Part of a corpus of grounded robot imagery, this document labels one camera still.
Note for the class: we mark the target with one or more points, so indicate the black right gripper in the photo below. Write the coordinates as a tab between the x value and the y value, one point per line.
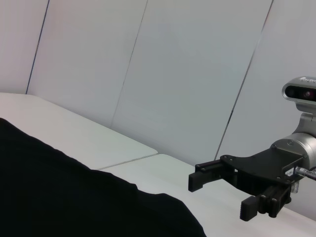
266	165

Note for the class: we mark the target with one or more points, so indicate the black t-shirt with white print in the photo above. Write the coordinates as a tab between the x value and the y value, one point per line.
61	192

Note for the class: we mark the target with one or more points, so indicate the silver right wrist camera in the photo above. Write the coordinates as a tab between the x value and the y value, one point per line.
296	91

